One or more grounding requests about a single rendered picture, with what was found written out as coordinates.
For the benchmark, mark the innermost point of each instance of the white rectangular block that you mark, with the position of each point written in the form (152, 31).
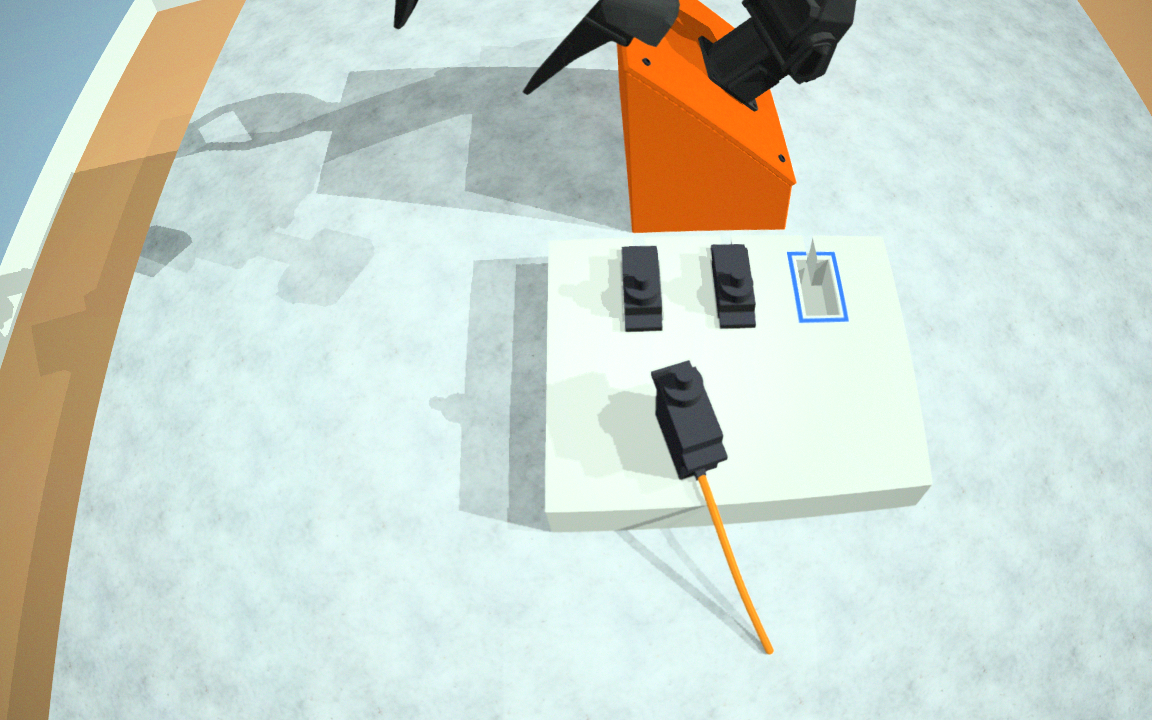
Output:
(807, 367)

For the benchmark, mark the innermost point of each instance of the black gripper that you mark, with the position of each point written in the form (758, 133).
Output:
(619, 21)

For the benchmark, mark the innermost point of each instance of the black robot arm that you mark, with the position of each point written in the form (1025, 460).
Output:
(783, 37)

